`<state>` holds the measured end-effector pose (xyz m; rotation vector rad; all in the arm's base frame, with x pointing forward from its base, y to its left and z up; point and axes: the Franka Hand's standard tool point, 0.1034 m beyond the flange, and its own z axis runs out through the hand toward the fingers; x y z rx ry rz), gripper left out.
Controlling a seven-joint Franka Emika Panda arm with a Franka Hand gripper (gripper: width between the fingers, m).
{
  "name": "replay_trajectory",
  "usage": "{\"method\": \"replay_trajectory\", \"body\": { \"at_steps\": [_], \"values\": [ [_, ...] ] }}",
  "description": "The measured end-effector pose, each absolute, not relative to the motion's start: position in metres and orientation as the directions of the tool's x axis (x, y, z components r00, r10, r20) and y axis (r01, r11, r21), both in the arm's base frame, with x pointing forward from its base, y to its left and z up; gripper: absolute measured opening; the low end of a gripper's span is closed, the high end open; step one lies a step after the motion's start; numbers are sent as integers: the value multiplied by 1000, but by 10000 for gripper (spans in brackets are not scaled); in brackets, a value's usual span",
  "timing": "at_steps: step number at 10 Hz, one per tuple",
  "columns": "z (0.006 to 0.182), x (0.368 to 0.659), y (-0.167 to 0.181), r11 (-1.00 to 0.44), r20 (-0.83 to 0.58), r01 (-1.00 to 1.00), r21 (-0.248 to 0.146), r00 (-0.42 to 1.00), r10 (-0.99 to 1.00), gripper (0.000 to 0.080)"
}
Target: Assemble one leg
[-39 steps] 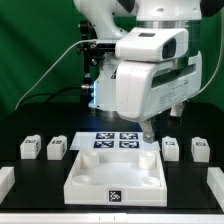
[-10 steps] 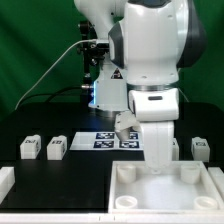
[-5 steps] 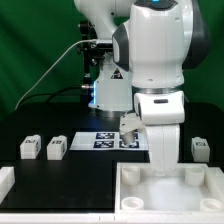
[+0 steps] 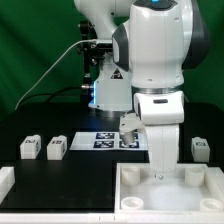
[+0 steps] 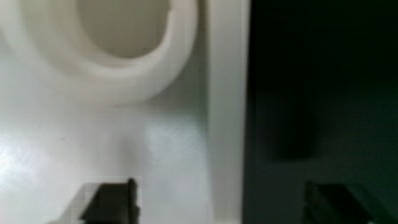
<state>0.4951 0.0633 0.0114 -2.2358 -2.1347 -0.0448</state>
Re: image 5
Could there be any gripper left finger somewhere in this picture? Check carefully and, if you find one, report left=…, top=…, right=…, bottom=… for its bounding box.
left=80, top=178, right=140, bottom=224

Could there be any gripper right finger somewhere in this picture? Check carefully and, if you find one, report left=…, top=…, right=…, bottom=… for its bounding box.
left=302, top=182, right=380, bottom=224

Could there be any white square tabletop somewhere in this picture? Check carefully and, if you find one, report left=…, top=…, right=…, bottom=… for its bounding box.
left=0, top=0, right=250, bottom=224

